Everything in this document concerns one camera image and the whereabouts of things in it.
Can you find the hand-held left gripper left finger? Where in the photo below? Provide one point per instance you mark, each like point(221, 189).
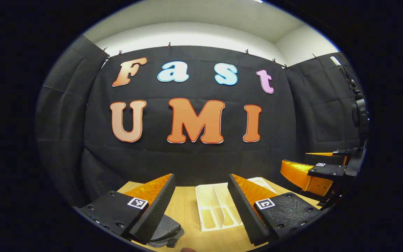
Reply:
point(159, 204)

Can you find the row of black backdrop clips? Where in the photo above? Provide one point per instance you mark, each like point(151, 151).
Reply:
point(169, 45)

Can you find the grey and black schoolbag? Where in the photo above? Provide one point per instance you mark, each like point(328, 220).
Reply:
point(168, 229)

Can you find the white bookshelf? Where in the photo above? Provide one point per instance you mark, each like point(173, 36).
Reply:
point(212, 203)

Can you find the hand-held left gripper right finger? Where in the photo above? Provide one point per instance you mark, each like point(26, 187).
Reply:
point(241, 204)

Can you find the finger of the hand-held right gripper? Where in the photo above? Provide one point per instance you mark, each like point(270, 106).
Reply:
point(327, 158)
point(325, 170)

